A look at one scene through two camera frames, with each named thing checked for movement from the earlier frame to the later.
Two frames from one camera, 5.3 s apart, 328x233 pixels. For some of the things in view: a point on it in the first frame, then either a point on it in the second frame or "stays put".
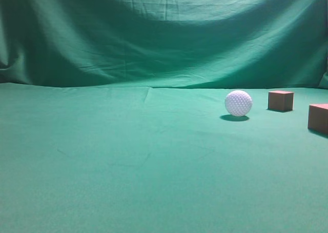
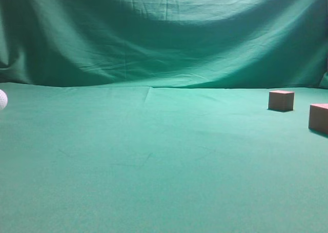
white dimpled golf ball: x=238 y=103 to x=3 y=99
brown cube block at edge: x=318 y=116 stays put
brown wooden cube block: x=282 y=100 stays put
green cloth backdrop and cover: x=113 y=117 stays put
